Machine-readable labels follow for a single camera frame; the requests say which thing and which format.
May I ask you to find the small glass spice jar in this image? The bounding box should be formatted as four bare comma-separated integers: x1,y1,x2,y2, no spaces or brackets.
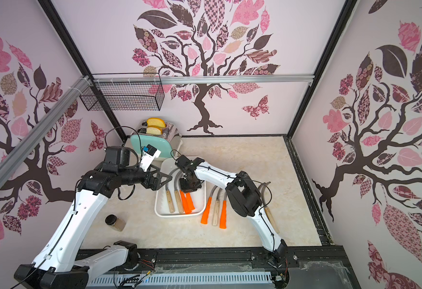
105,214,126,232

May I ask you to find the aluminium rail left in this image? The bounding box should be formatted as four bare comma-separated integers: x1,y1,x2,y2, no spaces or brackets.
0,76,92,189

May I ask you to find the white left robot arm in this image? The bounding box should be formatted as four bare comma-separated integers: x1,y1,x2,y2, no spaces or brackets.
14,166,172,289

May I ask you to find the yellow bread slice front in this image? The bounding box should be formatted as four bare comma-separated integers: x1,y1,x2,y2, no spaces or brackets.
146,126,163,136

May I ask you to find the orange handle sickle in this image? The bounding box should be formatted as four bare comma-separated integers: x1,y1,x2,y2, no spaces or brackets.
200,186,218,225
219,193,227,230
180,190,192,214
185,193,195,211

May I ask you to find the aluminium rail back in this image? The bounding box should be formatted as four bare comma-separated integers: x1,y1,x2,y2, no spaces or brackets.
92,74,315,85

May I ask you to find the black base frame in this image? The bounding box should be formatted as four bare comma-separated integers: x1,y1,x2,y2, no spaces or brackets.
47,245,362,289

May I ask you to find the white plastic storage tray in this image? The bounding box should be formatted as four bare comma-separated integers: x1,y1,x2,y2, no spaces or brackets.
154,158,207,218

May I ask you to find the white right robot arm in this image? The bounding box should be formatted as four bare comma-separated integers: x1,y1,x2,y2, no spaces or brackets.
175,155,288,267

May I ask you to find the yellow bread slice back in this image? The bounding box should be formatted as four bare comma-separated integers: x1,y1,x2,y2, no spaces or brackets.
147,118,166,129

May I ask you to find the mint green toaster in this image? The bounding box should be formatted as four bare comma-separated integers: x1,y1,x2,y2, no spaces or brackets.
130,120,183,160

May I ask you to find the aluminium rail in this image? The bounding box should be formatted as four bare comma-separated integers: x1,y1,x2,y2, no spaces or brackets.
0,76,92,189
92,74,315,85

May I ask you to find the white vented cable duct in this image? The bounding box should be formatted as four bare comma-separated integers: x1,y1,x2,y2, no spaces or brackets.
87,272,272,289

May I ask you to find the yellow bread slice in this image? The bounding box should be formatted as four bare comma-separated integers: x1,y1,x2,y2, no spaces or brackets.
147,118,166,129
146,126,163,136

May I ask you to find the black wire basket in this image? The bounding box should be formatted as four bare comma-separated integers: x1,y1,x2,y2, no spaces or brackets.
80,72,166,112

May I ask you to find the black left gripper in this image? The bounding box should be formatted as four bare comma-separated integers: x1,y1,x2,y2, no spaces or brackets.
118,163,172,191

